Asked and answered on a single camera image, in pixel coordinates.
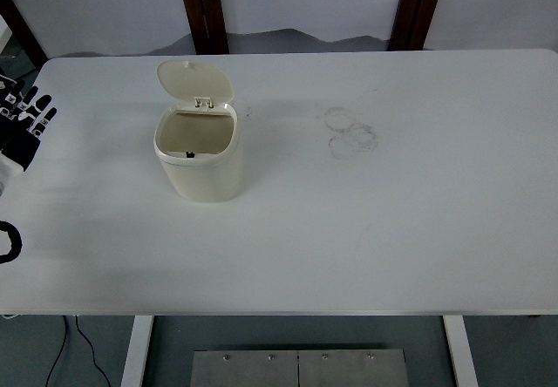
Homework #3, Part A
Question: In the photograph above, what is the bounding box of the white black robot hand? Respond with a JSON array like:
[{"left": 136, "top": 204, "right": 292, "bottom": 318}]
[{"left": 0, "top": 69, "right": 58, "bottom": 197}]

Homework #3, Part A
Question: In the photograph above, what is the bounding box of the cream plastic trash bin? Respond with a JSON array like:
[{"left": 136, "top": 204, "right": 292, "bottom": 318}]
[{"left": 153, "top": 59, "right": 245, "bottom": 204}]

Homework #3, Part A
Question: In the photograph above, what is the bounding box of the white table leg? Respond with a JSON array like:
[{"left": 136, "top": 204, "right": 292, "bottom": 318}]
[
  {"left": 443, "top": 315, "right": 480, "bottom": 387},
  {"left": 120, "top": 315, "right": 155, "bottom": 387}
]

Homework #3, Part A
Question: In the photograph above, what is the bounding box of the grey metal plate with screws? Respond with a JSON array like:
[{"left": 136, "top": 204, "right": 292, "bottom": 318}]
[{"left": 189, "top": 349, "right": 411, "bottom": 387}]

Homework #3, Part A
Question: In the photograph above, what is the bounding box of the dark wooden frame post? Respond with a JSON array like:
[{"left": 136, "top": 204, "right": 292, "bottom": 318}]
[
  {"left": 388, "top": 0, "right": 449, "bottom": 52},
  {"left": 0, "top": 0, "right": 49, "bottom": 72},
  {"left": 175, "top": 0, "right": 230, "bottom": 56}
]

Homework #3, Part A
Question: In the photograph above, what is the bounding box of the thin black floor cable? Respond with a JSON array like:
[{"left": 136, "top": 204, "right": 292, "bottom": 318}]
[
  {"left": 74, "top": 315, "right": 112, "bottom": 387},
  {"left": 44, "top": 315, "right": 70, "bottom": 387}
]

